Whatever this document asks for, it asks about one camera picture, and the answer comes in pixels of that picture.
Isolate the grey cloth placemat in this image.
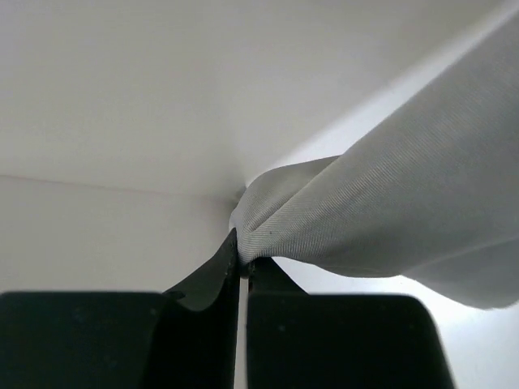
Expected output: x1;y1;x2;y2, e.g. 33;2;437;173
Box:
230;12;518;309

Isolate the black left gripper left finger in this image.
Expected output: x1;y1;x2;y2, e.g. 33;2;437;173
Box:
1;233;238;388

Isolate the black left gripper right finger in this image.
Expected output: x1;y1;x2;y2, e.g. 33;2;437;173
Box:
247;259;455;389

